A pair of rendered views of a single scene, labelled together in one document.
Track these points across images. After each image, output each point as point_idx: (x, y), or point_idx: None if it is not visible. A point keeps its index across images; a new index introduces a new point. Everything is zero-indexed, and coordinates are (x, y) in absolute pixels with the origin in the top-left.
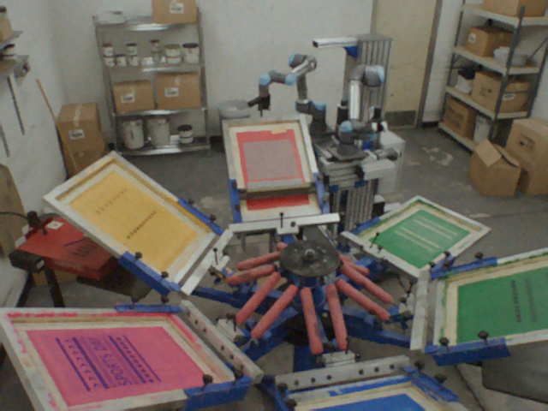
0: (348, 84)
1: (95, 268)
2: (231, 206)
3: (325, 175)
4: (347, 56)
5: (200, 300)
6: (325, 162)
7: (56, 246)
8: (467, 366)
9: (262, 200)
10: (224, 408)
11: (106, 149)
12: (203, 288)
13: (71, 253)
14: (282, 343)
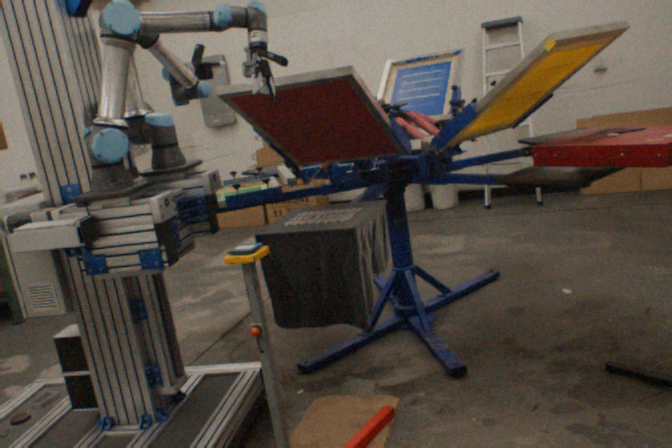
0: (160, 38)
1: (590, 127)
2: (403, 144)
3: (212, 199)
4: (62, 23)
5: (470, 432)
6: (211, 170)
7: (654, 128)
8: (215, 333)
9: (360, 146)
10: (483, 330)
11: None
12: (473, 174)
13: (627, 128)
14: (378, 367)
